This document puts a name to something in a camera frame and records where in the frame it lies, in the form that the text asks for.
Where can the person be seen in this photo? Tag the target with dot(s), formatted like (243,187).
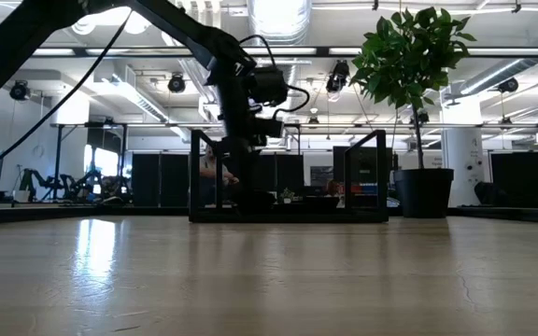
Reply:
(334,187)
(209,164)

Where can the small green desk plant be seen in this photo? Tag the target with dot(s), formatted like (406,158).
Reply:
(287,193)

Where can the dark framed poster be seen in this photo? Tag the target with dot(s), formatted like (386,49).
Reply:
(321,176)

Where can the black partition panel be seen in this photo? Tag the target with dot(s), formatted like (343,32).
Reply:
(145,179)
(514,177)
(364,163)

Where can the red and blue storage bins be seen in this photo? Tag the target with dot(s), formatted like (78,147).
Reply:
(364,189)

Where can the black overhead light bar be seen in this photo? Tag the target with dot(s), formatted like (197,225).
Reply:
(322,51)

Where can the green plant in black pot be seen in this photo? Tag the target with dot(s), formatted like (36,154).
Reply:
(423,193)

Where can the black background robot rig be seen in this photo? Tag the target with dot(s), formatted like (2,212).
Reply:
(63,184)

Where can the white round column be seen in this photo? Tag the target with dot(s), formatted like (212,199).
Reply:
(470,149)

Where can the office chair with black jacket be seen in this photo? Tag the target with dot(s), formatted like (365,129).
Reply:
(491,193)

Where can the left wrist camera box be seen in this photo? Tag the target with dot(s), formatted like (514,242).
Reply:
(269,128)

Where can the silver ventilation duct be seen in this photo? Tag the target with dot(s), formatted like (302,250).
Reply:
(278,18)

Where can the black background station frame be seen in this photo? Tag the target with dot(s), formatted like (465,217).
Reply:
(58,163)

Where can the white round wall clock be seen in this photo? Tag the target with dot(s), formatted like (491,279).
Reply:
(38,150)

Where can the black aluminium rig frame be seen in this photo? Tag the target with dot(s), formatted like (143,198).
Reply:
(40,215)

